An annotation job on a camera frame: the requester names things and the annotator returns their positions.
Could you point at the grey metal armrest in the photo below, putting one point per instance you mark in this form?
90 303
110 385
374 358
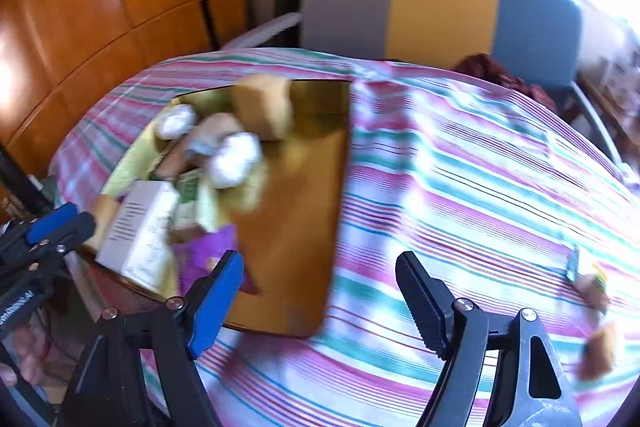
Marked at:
595 122

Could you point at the black stand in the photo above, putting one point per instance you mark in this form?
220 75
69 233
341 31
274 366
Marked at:
20 182

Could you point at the white carton box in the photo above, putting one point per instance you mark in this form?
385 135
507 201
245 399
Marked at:
135 232

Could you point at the person's left hand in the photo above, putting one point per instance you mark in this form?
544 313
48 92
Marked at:
25 354

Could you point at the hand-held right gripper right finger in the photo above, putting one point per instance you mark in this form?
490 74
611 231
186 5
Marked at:
425 302

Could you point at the wooden wardrobe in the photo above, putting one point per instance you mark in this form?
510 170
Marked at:
100 7

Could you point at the dark red cloth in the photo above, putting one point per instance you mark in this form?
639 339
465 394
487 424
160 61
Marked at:
500 79

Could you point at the yellow sponge block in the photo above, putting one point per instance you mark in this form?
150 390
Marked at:
262 107

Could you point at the gold metal tin tray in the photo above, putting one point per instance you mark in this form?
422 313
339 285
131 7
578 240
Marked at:
295 232

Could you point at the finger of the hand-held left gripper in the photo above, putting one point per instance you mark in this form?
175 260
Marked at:
75 232
50 222

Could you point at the white printed box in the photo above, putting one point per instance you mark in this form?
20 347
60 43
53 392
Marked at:
617 74

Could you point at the green biscuit packet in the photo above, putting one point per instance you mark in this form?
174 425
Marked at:
187 194

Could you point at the purple packet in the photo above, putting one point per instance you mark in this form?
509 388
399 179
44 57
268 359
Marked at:
205 252

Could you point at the striped tablecloth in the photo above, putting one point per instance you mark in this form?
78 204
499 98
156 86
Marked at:
450 207

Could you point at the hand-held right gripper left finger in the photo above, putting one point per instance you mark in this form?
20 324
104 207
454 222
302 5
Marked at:
217 302

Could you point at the white padded armrest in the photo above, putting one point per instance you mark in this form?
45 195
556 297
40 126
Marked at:
265 32

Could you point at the white ball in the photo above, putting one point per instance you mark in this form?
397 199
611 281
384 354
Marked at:
175 121
235 159

